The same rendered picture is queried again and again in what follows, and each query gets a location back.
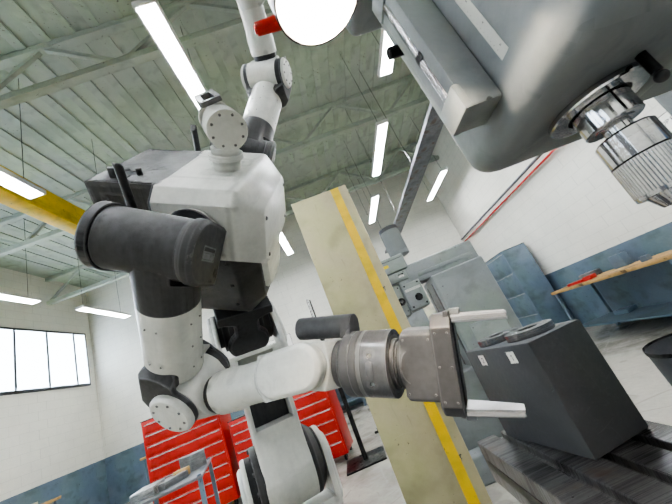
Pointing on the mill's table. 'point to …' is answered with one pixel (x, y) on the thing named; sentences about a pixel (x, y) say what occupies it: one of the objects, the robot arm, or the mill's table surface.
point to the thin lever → (653, 67)
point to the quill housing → (546, 63)
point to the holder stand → (557, 388)
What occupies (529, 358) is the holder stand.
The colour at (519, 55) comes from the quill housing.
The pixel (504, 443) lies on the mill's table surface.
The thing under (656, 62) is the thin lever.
